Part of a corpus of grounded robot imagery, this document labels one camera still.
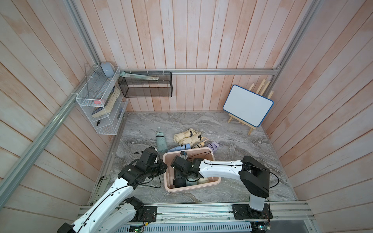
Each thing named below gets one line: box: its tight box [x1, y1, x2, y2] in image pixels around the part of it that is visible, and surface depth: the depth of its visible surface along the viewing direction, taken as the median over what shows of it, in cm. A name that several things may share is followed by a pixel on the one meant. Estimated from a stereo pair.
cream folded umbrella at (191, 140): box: [178, 133, 203, 148], surface depth 100 cm
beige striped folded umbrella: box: [191, 141, 205, 150], surface depth 97 cm
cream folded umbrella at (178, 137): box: [172, 128, 196, 144], surface depth 102 cm
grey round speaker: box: [101, 61, 116, 78], surface depth 85 cm
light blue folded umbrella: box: [167, 143, 192, 153], surface depth 94 cm
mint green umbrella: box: [156, 126, 168, 153], surface depth 102 cm
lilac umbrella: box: [205, 141, 220, 153], surface depth 99 cm
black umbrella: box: [172, 178, 187, 188], surface depth 83 cm
